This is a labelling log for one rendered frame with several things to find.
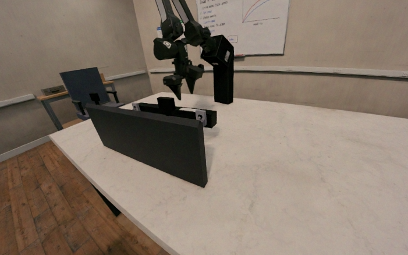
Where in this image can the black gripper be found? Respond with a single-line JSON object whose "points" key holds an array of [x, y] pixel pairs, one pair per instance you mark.
{"points": [[174, 82]]}

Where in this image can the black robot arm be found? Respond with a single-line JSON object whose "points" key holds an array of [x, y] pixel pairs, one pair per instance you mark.
{"points": [[171, 27]]}

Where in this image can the dark grey flat rectangular panel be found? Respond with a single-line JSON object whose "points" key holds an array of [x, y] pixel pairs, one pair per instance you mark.
{"points": [[171, 144]]}

